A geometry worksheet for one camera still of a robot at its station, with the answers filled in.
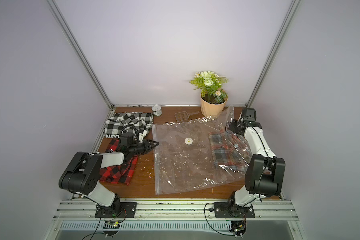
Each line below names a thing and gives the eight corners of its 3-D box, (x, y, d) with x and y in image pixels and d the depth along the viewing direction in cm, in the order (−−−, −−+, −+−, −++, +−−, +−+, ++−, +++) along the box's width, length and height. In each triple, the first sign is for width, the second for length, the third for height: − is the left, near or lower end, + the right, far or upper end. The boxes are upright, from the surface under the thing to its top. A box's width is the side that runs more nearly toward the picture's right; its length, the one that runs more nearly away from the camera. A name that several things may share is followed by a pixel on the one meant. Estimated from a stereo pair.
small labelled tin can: (151, 116, 114) (150, 112, 111) (153, 108, 120) (152, 104, 116) (161, 116, 114) (160, 112, 111) (162, 108, 119) (161, 104, 116)
